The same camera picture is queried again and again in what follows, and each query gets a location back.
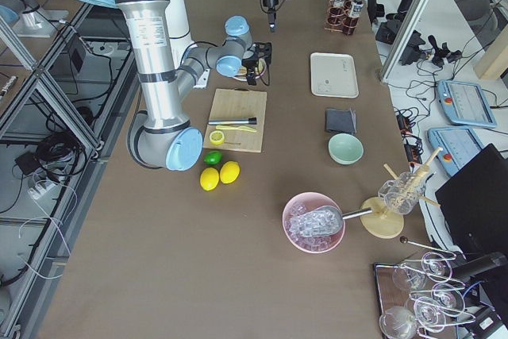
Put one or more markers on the pink ice bowl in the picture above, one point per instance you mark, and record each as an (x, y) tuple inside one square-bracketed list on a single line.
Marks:
[(292, 215)]

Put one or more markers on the green bowl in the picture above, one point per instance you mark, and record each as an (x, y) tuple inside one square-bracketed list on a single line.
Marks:
[(345, 148)]

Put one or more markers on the upper whole lemon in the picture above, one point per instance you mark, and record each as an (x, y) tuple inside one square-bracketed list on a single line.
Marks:
[(229, 172)]

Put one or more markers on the glass mug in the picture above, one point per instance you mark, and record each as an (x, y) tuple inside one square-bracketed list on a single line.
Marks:
[(402, 194)]

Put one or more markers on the white round plate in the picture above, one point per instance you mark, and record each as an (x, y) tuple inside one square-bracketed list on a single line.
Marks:
[(257, 72)]

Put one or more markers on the black monitor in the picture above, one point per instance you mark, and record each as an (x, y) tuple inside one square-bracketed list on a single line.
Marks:
[(474, 203)]

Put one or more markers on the steel ice scoop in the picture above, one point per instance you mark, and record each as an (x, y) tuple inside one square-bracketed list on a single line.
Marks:
[(327, 220)]

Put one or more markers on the wine glass rack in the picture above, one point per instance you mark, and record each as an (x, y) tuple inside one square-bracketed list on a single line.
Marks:
[(434, 298)]

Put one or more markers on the front tea bottle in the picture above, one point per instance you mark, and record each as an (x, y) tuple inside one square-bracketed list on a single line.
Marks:
[(352, 17)]

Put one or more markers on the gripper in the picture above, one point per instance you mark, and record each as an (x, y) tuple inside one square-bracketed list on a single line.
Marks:
[(268, 0), (249, 63)]

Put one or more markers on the lemon half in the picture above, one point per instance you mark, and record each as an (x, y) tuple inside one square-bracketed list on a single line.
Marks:
[(217, 137)]

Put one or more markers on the aluminium frame post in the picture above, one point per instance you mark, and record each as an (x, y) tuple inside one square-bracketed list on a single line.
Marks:
[(402, 38)]

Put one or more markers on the copper wire bottle rack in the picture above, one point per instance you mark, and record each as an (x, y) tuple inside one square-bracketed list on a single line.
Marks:
[(346, 7)]

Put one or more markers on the green lime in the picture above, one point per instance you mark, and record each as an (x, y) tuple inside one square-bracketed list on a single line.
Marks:
[(213, 157)]

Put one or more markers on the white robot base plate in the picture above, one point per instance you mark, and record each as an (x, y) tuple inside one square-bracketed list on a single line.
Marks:
[(202, 81)]

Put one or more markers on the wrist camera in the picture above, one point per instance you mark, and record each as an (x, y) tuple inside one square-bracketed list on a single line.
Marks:
[(263, 50)]

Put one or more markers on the grey folded cloth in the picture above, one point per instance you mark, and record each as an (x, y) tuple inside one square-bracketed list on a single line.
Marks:
[(340, 121)]

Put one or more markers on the right tea bottle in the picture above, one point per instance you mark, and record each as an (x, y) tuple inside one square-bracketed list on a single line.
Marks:
[(336, 15)]

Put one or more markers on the cream rabbit tray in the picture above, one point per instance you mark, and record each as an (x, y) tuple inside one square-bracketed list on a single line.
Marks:
[(333, 75)]

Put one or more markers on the yellow plastic knife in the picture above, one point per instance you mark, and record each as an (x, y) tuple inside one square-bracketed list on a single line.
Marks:
[(243, 128)]

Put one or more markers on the lower whole lemon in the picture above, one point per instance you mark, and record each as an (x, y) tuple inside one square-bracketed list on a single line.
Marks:
[(209, 179)]

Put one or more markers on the wooden mug tree stand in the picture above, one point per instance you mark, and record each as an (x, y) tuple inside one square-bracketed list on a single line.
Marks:
[(384, 223)]

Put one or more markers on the whole lemon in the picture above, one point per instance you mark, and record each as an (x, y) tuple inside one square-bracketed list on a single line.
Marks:
[(209, 179), (229, 172)]

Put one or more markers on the wooden cutting board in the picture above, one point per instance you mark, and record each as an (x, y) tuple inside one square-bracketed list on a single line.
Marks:
[(243, 115)]

